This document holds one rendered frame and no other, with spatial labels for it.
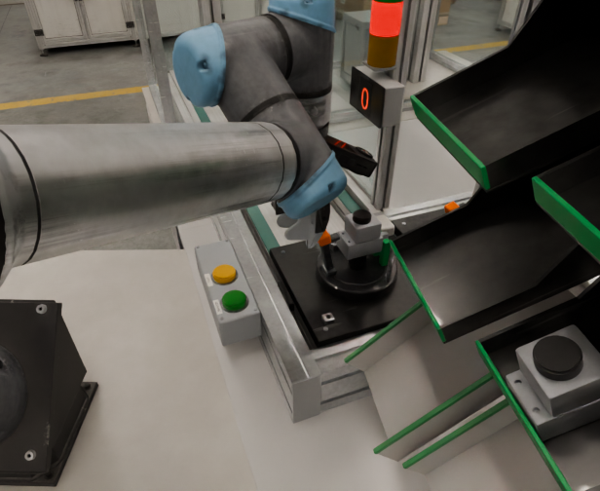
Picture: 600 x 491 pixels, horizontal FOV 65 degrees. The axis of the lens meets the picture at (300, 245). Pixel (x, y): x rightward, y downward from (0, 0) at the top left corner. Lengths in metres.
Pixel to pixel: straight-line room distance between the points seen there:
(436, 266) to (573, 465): 0.21
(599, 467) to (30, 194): 0.39
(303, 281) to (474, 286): 0.40
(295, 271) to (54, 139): 0.61
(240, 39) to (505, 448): 0.49
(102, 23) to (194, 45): 5.38
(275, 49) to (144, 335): 0.58
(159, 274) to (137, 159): 0.75
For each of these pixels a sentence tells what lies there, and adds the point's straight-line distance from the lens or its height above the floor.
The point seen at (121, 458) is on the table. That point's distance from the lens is 0.79.
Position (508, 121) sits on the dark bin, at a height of 1.37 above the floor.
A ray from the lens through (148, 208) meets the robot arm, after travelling 0.31.
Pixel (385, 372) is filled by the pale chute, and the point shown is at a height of 1.01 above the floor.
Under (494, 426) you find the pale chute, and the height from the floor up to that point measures 1.07.
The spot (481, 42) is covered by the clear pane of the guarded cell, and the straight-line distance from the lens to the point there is 2.10.
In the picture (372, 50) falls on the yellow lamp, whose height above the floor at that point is 1.29.
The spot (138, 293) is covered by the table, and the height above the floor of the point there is 0.86.
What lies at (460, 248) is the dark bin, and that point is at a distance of 0.52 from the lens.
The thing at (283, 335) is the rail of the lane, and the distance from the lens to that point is 0.75.
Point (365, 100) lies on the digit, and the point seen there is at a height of 1.20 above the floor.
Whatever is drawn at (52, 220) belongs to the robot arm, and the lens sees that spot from 0.27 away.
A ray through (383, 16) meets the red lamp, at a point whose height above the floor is 1.34.
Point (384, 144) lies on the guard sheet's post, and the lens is 0.94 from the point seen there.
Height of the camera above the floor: 1.52
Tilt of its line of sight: 38 degrees down
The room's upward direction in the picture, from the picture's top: straight up
